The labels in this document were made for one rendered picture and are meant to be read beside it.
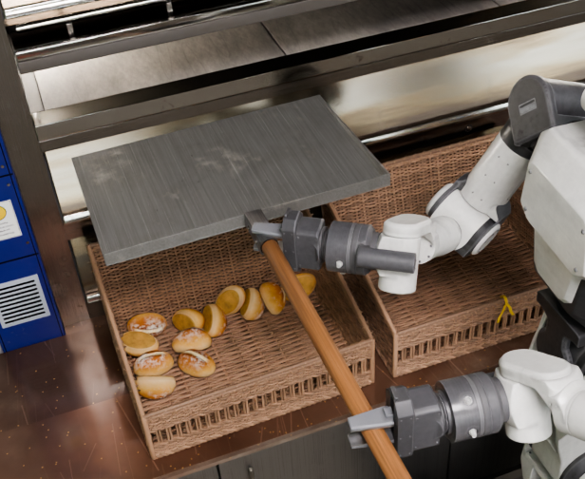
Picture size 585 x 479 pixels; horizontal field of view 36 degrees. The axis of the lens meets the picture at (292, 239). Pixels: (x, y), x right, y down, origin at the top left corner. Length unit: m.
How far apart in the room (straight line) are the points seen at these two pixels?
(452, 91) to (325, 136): 0.61
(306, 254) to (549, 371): 0.49
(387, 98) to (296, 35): 0.28
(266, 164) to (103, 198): 0.32
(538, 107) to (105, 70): 1.08
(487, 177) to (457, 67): 0.72
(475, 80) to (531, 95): 0.81
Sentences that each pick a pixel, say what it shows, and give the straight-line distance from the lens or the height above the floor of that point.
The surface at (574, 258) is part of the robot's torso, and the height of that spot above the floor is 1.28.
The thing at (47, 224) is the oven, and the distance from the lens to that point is 2.20.
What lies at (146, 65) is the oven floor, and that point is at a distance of 2.21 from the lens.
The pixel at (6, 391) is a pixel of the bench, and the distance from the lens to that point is 2.31.
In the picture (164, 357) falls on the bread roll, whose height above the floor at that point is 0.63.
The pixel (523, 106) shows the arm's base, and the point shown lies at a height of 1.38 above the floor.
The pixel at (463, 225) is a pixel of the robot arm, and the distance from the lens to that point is 1.71.
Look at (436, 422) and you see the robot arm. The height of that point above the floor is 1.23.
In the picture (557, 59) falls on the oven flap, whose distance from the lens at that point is 2.51.
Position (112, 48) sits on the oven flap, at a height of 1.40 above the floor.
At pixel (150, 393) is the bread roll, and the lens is 2.13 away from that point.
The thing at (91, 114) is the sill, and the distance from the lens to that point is 2.05.
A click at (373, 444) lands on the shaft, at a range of 1.25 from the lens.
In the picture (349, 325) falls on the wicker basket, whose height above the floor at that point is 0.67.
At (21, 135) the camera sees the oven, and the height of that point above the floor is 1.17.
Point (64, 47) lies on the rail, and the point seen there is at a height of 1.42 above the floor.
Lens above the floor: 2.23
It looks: 40 degrees down
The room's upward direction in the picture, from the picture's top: 4 degrees counter-clockwise
